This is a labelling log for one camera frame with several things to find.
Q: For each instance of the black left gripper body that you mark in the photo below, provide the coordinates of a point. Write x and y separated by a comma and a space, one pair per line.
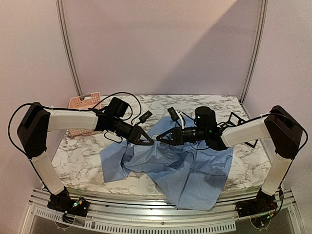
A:
134, 134

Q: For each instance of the right aluminium post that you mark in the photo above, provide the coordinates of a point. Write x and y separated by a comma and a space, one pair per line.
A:
255, 51

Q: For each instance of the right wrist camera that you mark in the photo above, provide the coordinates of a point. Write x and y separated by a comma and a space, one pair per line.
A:
173, 114

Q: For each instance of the black frame box left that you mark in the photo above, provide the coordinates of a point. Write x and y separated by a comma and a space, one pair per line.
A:
235, 120

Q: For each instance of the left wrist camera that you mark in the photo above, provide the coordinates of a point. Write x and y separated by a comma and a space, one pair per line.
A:
145, 116

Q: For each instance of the aluminium front rail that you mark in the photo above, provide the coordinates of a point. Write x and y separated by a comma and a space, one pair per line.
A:
152, 214

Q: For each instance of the pink plastic basket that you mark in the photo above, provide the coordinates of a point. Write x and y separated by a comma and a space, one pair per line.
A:
80, 119

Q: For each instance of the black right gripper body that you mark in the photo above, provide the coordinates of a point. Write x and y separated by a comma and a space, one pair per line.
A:
178, 135

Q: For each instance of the black frame box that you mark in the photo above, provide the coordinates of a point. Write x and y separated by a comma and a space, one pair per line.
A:
252, 144
235, 120

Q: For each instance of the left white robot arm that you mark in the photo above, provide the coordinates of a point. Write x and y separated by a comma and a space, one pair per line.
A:
39, 120

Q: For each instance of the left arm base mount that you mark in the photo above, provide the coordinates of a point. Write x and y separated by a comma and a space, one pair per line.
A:
62, 202

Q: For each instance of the blue shirt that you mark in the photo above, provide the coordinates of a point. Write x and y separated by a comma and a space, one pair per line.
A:
190, 177

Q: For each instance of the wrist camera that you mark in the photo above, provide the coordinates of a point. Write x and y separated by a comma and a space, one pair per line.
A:
145, 116
173, 114

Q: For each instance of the aluminium post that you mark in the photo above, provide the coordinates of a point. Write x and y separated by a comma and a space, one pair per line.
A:
67, 47
255, 51

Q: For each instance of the black frame box right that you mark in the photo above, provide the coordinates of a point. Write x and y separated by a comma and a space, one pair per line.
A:
252, 144

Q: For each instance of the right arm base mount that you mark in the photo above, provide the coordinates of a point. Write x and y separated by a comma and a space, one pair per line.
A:
262, 203

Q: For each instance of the left aluminium post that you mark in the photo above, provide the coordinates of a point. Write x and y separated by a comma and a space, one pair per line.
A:
67, 47

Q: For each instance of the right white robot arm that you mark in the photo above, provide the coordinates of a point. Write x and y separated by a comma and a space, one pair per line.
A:
278, 125

